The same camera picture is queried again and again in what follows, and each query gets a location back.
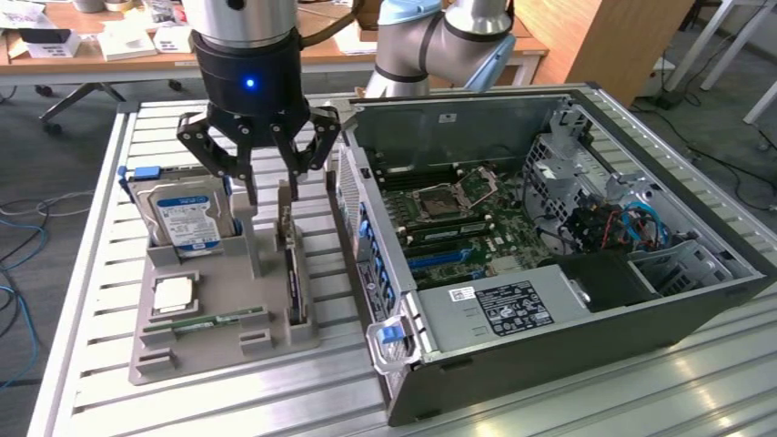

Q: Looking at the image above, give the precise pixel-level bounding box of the silver CPU chip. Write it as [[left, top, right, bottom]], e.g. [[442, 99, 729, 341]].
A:
[[150, 278, 197, 314]]

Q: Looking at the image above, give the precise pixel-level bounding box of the blue wire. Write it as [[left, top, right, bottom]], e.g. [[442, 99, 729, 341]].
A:
[[622, 201, 674, 250]]

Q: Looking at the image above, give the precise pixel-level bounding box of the red wire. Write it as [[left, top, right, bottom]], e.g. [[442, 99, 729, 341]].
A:
[[597, 207, 626, 250]]

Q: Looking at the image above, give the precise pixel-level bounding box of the RAM stick with black label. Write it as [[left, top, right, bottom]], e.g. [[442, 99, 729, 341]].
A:
[[409, 221, 490, 242]]

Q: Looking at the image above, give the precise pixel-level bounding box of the small metal disk bay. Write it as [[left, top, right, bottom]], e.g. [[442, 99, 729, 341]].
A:
[[628, 240, 733, 297]]

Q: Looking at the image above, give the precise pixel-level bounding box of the black graphics card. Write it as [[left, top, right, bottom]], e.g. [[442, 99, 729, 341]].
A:
[[276, 178, 309, 327]]

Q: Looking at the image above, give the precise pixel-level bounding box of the CPU socket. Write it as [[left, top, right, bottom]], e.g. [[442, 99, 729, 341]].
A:
[[412, 184, 469, 219]]

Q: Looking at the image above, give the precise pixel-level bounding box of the black plastic shroud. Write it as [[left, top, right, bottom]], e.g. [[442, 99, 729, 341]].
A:
[[549, 252, 662, 313]]

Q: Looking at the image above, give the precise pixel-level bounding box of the blue floor cable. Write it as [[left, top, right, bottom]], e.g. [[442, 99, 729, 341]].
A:
[[0, 218, 48, 391]]

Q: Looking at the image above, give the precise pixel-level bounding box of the hard disk in blue caddy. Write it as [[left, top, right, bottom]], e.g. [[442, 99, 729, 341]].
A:
[[116, 158, 238, 261]]

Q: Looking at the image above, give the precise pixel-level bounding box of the grey plastic parts rack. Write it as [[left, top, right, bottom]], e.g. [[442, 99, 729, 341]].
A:
[[128, 190, 322, 387]]

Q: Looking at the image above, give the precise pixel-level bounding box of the black power brick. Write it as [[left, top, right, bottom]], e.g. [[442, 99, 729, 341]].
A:
[[630, 93, 681, 111]]

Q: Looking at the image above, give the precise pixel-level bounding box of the grey power supply unit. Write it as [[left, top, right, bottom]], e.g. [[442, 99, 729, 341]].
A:
[[416, 264, 593, 354]]

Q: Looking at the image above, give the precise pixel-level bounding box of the perforated metal disk bay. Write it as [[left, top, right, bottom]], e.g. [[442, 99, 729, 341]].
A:
[[520, 131, 616, 231]]

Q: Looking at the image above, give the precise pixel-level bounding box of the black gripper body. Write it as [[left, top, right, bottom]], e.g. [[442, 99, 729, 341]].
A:
[[192, 29, 310, 147]]

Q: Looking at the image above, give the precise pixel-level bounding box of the white open box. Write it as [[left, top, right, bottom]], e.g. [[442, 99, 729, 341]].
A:
[[96, 20, 160, 62]]

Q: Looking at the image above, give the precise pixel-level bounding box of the black chair base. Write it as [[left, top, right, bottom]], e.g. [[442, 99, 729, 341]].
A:
[[35, 81, 184, 136]]

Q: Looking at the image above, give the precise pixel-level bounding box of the metal socket cover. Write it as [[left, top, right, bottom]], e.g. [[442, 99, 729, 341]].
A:
[[454, 164, 505, 210]]

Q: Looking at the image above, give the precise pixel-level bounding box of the green motherboard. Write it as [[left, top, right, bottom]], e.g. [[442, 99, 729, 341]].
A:
[[376, 157, 552, 291]]

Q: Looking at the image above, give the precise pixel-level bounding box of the white box with black lid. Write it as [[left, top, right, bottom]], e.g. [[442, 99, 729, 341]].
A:
[[17, 27, 82, 59]]

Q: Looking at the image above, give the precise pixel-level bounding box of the grey floor cable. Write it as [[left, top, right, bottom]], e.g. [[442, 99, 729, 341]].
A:
[[0, 189, 97, 219]]

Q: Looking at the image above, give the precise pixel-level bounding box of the white box with label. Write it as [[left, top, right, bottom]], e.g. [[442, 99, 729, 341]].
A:
[[150, 25, 197, 55]]

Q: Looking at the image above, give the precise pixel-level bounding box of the green RAM stick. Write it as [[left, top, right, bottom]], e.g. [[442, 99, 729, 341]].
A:
[[142, 308, 265, 331]]

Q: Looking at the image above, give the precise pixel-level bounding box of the white paper stack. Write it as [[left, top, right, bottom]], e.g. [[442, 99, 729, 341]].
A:
[[332, 20, 378, 56]]

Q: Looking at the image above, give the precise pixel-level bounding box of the white table frame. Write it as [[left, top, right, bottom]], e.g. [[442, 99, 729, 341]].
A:
[[662, 0, 777, 125]]

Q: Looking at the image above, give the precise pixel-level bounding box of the blue expansion slot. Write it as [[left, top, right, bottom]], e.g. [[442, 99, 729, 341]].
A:
[[406, 249, 474, 270]]

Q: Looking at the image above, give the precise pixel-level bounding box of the wooden desk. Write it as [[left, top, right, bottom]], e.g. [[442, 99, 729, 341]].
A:
[[0, 0, 552, 99]]

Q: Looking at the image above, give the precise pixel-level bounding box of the black open PC case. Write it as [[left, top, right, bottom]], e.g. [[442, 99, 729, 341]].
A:
[[320, 81, 768, 428]]

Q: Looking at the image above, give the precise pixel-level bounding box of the wooden cabinet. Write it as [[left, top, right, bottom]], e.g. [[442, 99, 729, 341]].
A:
[[513, 0, 697, 108]]

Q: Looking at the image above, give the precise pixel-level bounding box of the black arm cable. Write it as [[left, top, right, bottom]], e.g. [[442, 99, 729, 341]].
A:
[[294, 0, 361, 49]]

